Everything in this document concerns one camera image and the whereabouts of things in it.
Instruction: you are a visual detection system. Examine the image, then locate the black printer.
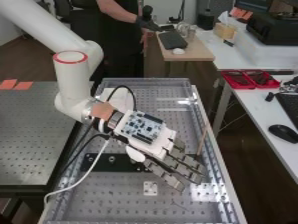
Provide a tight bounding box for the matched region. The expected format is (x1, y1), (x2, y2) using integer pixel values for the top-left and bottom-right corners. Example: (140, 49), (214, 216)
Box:
(245, 10), (298, 46)

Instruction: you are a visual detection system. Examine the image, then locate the black cable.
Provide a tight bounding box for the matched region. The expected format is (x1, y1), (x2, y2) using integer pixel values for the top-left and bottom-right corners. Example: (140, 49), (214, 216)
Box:
(56, 84), (140, 175)

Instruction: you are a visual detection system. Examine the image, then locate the person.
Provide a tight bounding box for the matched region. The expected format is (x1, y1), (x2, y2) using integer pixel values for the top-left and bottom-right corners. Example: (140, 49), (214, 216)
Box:
(69, 0), (164, 80)

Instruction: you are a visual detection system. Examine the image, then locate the black keyboard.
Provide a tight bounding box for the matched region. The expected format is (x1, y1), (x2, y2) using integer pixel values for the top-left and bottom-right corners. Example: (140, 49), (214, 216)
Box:
(157, 30), (189, 51)
(274, 92), (298, 132)

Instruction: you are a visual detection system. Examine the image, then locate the white computer mouse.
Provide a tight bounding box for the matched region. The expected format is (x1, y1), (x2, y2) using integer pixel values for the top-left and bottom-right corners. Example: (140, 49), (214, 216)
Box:
(170, 47), (186, 56)

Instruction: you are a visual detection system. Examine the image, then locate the clear box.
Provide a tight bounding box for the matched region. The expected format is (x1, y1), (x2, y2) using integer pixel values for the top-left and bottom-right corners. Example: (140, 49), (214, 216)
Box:
(36, 77), (247, 224)

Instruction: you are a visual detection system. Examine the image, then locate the wooden desk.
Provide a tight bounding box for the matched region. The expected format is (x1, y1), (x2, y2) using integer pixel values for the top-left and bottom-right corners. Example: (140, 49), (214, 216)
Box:
(142, 29), (217, 80)

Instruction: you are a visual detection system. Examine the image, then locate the black computer mouse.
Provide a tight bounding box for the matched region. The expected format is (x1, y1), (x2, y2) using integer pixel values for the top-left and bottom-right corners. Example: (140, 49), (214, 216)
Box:
(267, 123), (298, 145)

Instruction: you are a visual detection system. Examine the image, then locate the white desk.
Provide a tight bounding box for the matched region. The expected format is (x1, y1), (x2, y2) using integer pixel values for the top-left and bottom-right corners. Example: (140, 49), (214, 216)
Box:
(231, 74), (298, 185)
(195, 27), (298, 71)

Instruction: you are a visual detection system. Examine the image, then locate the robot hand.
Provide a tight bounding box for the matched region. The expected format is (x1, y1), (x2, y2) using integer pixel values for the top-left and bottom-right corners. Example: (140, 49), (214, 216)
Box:
(112, 109), (207, 193)

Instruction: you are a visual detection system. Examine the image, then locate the orange sticky note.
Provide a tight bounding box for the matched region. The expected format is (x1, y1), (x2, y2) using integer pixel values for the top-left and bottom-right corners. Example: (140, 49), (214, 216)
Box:
(0, 78), (19, 91)
(13, 80), (34, 91)

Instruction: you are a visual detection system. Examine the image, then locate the white cable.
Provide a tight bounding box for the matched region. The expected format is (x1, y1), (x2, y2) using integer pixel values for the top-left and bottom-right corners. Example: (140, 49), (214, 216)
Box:
(42, 139), (110, 215)

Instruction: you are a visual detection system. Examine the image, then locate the black plate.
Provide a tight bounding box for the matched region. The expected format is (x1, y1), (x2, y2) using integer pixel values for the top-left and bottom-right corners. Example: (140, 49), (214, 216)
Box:
(80, 152), (154, 174)

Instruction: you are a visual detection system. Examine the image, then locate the small white box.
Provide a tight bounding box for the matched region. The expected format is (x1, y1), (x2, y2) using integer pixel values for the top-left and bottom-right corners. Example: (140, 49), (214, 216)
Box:
(141, 180), (160, 197)

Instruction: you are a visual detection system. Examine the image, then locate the red tray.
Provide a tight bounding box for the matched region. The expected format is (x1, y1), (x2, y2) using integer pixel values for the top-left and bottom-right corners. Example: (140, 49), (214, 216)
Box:
(219, 69), (258, 91)
(245, 68), (282, 90)

